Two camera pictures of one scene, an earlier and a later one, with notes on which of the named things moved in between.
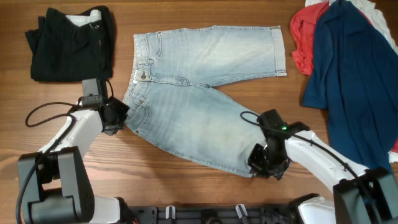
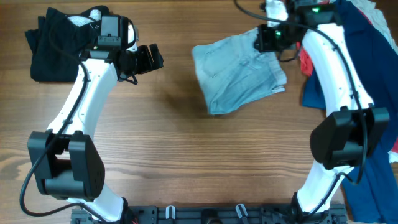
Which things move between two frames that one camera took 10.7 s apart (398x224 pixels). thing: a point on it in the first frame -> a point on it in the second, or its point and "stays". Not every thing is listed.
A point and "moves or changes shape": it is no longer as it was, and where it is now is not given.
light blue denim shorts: x=169 y=101 moves or changes shape
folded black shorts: x=69 y=47 stays
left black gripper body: x=119 y=110 -> x=138 y=61
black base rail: x=242 y=214 stays
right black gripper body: x=265 y=160 -> x=277 y=38
